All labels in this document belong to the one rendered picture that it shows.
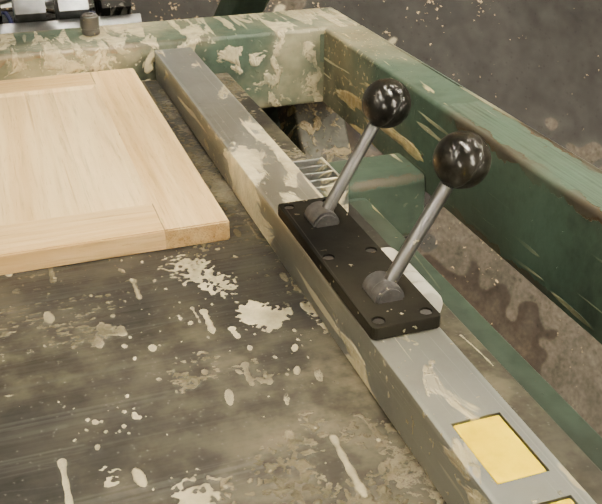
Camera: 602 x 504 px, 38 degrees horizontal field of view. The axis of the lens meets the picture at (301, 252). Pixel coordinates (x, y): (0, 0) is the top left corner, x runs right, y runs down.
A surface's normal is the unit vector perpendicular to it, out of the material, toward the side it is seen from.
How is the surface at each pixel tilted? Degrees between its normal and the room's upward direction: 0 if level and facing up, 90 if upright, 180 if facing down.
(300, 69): 36
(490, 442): 54
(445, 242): 0
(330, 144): 0
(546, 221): 90
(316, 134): 0
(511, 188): 90
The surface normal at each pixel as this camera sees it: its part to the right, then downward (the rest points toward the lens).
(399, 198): 0.33, 0.44
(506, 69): 0.27, -0.15
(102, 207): 0.00, -0.88
